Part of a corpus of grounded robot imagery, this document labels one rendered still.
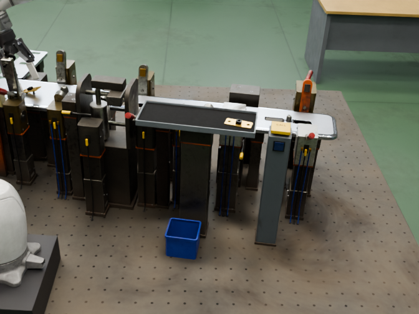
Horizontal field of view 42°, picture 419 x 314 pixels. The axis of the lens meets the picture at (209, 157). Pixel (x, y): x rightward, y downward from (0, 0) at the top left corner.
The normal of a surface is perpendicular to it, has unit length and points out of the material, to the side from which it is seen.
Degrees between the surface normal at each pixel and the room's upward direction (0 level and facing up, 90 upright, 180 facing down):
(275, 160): 90
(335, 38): 90
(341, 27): 90
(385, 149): 0
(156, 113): 0
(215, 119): 0
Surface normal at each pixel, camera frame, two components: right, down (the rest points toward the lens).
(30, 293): 0.11, -0.85
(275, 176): -0.14, 0.54
